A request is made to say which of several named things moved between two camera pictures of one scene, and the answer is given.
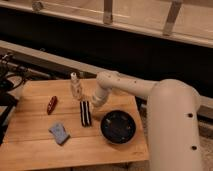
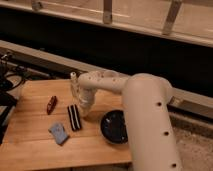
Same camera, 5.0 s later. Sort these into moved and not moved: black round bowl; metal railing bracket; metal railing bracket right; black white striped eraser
Moved: black white striped eraser
Not moved: metal railing bracket right; black round bowl; metal railing bracket
